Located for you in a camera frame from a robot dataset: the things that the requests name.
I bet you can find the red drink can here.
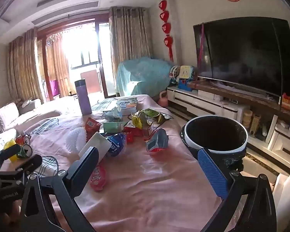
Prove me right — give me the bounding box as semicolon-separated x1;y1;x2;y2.
15;135;32;146

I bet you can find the green drink can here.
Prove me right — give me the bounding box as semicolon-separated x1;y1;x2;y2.
17;144;34;159

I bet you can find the white toy fan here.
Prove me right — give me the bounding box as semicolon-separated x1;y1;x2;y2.
170;66;181;83

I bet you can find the blue white plastic bag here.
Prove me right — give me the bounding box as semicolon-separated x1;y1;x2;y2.
106;133;127;157

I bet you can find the pink round packet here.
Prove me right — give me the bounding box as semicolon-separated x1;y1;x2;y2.
90;163;107;191

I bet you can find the pink tablecloth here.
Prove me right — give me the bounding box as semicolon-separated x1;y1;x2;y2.
0;94;232;232

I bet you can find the green white snack bag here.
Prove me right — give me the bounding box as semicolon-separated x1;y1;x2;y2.
138;108;174;124

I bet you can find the crumpled blue white wrapper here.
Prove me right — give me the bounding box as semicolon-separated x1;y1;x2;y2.
103;107;123;121

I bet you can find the thick paperback book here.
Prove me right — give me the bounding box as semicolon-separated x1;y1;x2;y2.
104;97;138;115

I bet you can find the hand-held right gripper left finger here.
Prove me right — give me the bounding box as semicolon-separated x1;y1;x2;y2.
19;146;99;232

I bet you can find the green drink carton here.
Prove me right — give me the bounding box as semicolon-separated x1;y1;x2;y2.
100;121;125;133

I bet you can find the yellow blue toy phone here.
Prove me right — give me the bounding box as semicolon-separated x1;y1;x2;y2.
177;65;197;91

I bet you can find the colourful block toy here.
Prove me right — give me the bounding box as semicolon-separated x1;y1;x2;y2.
281;93;290;110

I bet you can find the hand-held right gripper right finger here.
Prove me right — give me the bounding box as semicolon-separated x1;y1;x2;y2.
198;147;277;232

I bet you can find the pink kettlebell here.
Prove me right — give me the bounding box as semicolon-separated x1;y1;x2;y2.
159;90;169;107

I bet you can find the black television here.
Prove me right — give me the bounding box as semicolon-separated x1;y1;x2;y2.
193;17;290;104

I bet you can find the black trash bin white rim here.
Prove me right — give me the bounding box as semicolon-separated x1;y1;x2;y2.
180;116;248;174

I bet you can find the grey red snack packet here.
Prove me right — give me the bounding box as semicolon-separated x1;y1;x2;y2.
145;128;169;153

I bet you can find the red silver carton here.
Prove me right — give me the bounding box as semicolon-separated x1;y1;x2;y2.
124;121;154;139

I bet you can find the purple bin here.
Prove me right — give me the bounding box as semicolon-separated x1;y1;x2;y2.
50;79;60;96

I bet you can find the white tv cabinet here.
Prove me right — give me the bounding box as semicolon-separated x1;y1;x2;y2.
166;83;290;174

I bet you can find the brown patterned curtain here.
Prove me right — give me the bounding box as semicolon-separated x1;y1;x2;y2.
8;28;44;102
109;6;153;78

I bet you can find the teal covered armchair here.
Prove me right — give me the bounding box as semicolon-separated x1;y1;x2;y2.
115;57;176;97

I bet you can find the red hanging decoration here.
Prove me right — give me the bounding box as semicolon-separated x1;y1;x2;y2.
158;0;174;62

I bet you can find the pink sofa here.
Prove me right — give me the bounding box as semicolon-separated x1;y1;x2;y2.
0;98;63;141

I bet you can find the purple thermos bottle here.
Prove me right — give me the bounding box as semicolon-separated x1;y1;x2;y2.
74;79;92;116

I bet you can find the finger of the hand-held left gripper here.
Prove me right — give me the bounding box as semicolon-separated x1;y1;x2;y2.
0;155;43;176
0;144;21;166

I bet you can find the white board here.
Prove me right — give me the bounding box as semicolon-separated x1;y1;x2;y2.
273;167;290;214

